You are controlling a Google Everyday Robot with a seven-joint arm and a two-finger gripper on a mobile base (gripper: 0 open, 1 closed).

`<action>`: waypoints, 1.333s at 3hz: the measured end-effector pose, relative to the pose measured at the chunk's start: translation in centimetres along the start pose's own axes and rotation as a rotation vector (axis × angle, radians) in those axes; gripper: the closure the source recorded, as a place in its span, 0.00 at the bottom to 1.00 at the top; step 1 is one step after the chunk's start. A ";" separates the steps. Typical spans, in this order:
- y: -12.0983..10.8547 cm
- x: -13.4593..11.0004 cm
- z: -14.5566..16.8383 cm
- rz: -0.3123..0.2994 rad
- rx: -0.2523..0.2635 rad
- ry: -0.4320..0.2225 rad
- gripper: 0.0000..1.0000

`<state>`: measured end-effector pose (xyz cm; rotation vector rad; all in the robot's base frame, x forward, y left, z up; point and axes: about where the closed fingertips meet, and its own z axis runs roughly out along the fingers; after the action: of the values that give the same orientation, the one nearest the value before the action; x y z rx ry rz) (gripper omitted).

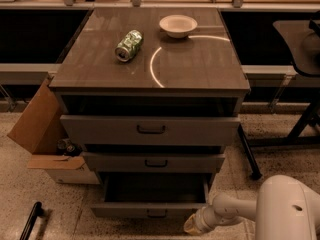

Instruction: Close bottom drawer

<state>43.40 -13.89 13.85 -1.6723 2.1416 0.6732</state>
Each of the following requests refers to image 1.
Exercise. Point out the cans inside cardboard box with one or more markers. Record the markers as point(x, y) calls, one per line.
point(66, 147)

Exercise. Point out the grey bottom drawer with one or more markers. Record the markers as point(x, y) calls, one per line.
point(153, 195)

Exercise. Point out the white bowl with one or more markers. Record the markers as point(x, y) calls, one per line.
point(178, 26)

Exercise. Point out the open cardboard box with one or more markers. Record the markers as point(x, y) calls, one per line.
point(38, 130)

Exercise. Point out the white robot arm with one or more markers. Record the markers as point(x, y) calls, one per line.
point(285, 209)

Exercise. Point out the grey drawer cabinet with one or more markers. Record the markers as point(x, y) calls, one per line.
point(73, 75)

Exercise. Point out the grey drawer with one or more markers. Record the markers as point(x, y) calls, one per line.
point(153, 195)
point(153, 163)
point(168, 131)

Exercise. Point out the crushed green soda can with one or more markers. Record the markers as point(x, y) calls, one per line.
point(129, 46)

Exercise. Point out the grey middle drawer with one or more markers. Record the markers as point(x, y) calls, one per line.
point(153, 163)

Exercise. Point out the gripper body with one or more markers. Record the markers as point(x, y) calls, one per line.
point(204, 218)

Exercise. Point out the black curved bar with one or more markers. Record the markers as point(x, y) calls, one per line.
point(36, 211)

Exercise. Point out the grey top drawer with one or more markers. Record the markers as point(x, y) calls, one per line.
point(168, 131)

